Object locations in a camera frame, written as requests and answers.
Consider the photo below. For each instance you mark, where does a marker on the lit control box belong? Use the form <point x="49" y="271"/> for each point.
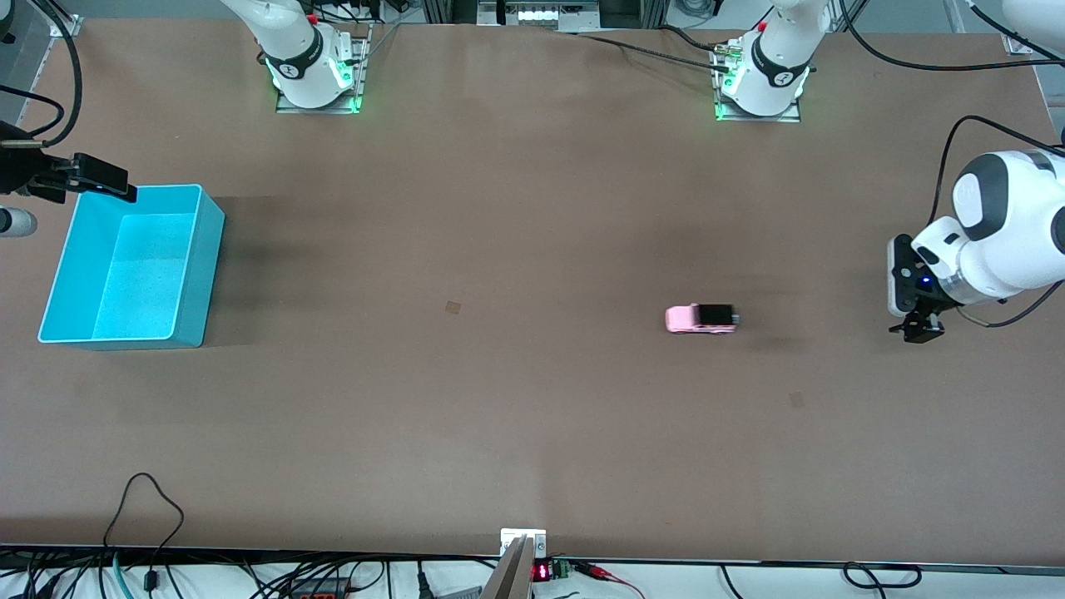
<point x="539" y="15"/>

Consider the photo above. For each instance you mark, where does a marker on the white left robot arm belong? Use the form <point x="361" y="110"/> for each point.
<point x="1007" y="216"/>

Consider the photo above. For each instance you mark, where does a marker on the aluminium frame corner bracket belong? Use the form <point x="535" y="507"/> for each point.
<point x="1019" y="45"/>

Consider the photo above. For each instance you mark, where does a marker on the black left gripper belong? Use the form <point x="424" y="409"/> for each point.
<point x="922" y="328"/>

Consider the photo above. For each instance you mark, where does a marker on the turquoise plastic bin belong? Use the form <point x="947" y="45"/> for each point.
<point x="141" y="274"/>

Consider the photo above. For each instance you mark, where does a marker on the pink toy car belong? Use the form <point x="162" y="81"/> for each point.
<point x="686" y="319"/>

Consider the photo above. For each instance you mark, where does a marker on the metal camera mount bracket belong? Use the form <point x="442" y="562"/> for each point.
<point x="520" y="566"/>

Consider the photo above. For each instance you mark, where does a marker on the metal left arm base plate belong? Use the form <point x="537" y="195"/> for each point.
<point x="790" y="116"/>

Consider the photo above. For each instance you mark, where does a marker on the red digit display module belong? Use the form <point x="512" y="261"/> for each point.
<point x="542" y="571"/>

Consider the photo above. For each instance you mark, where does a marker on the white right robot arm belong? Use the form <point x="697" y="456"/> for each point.
<point x="299" y="58"/>

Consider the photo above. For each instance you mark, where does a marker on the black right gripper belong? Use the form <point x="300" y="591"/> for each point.
<point x="18" y="170"/>

